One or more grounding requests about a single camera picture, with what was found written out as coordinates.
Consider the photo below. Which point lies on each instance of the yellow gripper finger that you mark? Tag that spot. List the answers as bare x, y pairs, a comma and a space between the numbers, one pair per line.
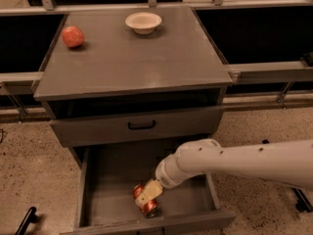
147, 193

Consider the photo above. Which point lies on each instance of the red coke can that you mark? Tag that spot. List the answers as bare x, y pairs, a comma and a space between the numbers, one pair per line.
149, 209

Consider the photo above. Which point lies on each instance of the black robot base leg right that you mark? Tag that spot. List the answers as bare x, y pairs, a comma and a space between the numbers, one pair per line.
303, 199

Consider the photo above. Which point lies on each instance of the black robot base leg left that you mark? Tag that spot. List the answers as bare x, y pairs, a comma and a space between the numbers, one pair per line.
30, 217

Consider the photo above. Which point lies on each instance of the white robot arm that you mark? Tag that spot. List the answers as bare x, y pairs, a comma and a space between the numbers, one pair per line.
207, 156

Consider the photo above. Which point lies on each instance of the open grey middle drawer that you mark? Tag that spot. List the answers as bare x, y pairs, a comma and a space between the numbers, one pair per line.
109, 173

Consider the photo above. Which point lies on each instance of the closed grey top drawer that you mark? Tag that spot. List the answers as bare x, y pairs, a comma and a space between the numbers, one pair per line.
87, 131

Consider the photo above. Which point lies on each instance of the grey drawer cabinet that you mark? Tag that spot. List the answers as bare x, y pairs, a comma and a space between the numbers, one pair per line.
118, 71

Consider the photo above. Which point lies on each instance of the white paper bowl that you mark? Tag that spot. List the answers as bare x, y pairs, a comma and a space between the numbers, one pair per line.
143, 23

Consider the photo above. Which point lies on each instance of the red apple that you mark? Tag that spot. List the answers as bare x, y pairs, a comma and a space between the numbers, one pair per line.
72, 36

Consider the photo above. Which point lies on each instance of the black drawer handle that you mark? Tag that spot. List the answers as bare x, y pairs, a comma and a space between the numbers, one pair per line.
141, 126

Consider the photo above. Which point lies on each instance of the grey metal window rail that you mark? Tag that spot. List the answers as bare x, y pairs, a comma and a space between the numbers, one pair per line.
20, 83

